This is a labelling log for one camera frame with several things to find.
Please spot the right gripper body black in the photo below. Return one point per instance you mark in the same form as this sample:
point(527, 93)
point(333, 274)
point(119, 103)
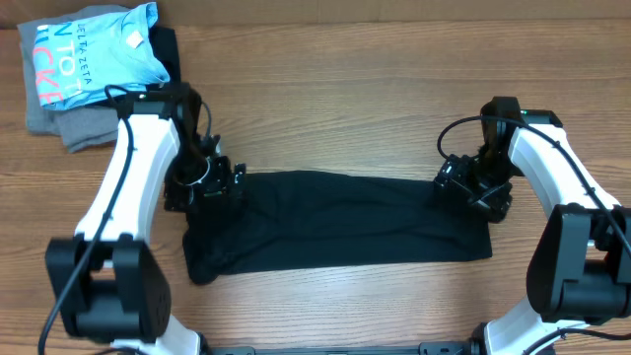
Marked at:
point(454, 176)

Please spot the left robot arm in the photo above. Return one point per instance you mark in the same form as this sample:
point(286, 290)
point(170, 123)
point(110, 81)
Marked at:
point(108, 286)

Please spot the grey folded garment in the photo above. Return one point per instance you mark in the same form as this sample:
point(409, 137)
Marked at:
point(78, 127)

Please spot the black t-shirt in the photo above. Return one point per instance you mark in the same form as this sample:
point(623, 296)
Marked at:
point(302, 219)

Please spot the light blue printed t-shirt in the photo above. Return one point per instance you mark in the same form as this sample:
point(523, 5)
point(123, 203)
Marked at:
point(74, 61)

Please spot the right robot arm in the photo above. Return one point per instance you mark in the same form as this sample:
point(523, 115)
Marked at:
point(579, 275)

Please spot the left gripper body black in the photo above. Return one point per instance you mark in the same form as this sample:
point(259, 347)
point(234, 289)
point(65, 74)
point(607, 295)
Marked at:
point(194, 174)

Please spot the black folded garment in stack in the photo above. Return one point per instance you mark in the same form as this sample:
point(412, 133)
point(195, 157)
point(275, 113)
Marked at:
point(165, 44)

